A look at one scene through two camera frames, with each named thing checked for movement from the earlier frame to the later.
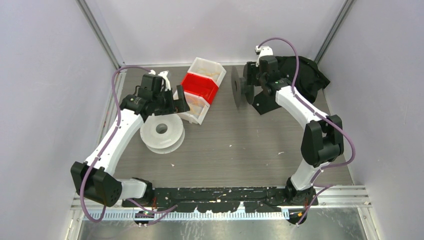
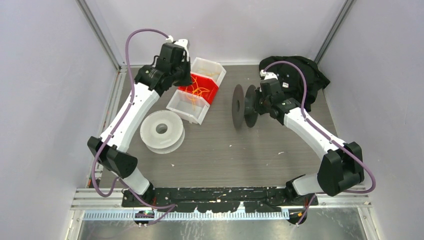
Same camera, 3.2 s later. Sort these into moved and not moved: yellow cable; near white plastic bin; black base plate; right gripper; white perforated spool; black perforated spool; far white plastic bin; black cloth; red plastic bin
Moved: black perforated spool; yellow cable; right gripper
Not moved: near white plastic bin; far white plastic bin; red plastic bin; white perforated spool; black base plate; black cloth
